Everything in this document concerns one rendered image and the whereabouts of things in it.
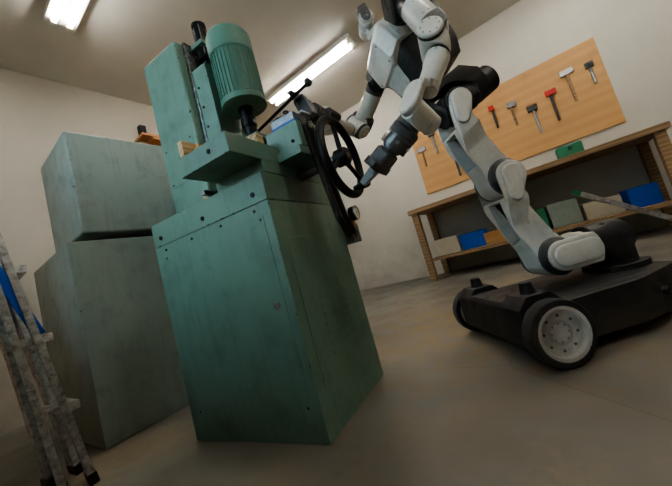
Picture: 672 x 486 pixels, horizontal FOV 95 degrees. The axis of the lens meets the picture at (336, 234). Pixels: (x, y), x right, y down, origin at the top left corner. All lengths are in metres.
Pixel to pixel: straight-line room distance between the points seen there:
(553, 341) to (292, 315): 0.77
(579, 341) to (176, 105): 1.64
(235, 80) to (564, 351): 1.41
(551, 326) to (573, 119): 3.22
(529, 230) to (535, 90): 3.00
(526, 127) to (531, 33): 0.99
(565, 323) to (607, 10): 3.72
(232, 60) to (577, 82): 3.55
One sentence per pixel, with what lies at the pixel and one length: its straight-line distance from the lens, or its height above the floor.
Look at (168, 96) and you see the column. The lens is 1.56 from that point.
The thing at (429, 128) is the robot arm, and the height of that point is 0.78.
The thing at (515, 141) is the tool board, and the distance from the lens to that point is 4.13.
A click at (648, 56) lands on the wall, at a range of 4.35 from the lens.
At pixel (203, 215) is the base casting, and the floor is 0.75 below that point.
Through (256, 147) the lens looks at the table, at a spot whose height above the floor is 0.88.
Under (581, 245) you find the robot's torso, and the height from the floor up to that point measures 0.30.
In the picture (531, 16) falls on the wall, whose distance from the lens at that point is 4.56.
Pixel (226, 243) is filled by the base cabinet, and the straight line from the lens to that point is 1.05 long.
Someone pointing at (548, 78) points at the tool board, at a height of 1.76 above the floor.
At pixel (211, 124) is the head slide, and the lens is 1.38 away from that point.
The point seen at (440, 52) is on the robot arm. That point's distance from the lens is 1.08.
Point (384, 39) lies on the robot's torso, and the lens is 1.39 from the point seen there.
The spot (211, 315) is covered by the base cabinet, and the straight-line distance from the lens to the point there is 1.15.
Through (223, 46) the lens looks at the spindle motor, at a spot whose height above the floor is 1.37.
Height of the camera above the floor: 0.47
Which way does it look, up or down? 6 degrees up
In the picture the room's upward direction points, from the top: 16 degrees counter-clockwise
